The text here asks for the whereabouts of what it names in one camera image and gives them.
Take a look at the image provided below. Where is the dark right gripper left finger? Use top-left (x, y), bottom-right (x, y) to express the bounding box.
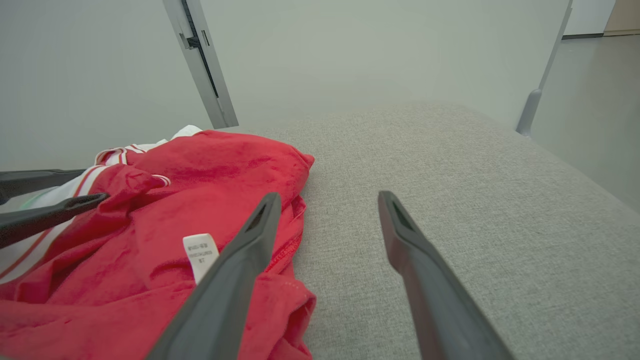
top-left (145, 192), bottom-right (283, 360)

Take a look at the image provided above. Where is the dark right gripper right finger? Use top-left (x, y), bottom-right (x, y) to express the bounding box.
top-left (377, 190), bottom-right (516, 360)

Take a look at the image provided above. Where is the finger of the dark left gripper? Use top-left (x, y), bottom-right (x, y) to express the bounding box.
top-left (0, 192), bottom-right (110, 249)
top-left (0, 169), bottom-right (89, 205)

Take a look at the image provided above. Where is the beige wooden panel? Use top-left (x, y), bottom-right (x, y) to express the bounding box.
top-left (602, 0), bottom-right (640, 37)

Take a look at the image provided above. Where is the red basketball jersey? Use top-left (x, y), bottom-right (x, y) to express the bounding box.
top-left (0, 125), bottom-right (318, 360)

